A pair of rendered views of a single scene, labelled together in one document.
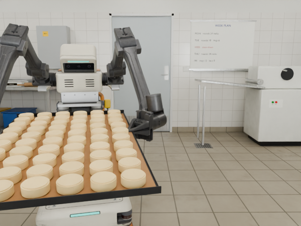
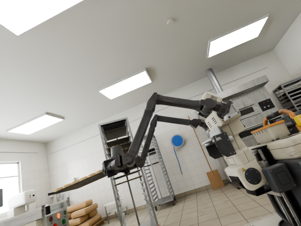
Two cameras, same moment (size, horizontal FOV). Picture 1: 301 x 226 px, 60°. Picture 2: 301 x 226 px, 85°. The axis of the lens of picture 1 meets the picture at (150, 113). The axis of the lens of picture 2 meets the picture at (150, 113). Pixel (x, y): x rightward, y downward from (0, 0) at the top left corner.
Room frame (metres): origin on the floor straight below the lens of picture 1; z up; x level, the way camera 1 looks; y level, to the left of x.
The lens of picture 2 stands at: (1.38, -0.94, 0.89)
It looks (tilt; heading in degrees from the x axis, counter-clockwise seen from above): 18 degrees up; 99
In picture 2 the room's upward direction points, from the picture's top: 19 degrees counter-clockwise
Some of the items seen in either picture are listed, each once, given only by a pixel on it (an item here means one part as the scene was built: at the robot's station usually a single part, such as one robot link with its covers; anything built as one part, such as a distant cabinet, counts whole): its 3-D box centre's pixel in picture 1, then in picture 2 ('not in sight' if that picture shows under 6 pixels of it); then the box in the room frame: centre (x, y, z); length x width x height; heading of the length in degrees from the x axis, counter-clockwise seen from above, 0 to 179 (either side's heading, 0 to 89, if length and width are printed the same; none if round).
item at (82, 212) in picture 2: not in sight; (85, 210); (-1.87, 3.42, 0.49); 0.72 x 0.42 x 0.15; 96
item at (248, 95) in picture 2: not in sight; (244, 133); (2.65, 3.45, 1.00); 1.56 x 1.20 x 2.01; 0
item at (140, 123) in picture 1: (136, 131); not in sight; (0.84, 0.05, 0.97); 0.09 x 0.07 x 0.07; 147
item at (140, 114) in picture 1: (148, 123); (112, 167); (0.90, 0.01, 0.99); 0.07 x 0.07 x 0.10; 57
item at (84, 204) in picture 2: not in sight; (77, 206); (-2.10, 3.45, 0.64); 0.72 x 0.42 x 0.15; 7
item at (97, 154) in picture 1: (101, 157); not in sight; (0.59, 0.12, 0.97); 0.05 x 0.05 x 0.02
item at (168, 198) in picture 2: not in sight; (155, 168); (0.26, 3.63, 0.93); 0.64 x 0.51 x 1.78; 93
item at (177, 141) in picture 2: not in sight; (181, 152); (1.06, 4.00, 1.10); 0.41 x 0.15 x 1.10; 0
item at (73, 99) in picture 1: (80, 110); (217, 143); (1.58, 0.43, 0.93); 0.28 x 0.16 x 0.22; 102
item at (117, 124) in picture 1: (118, 126); not in sight; (0.83, 0.10, 0.99); 0.05 x 0.05 x 0.02
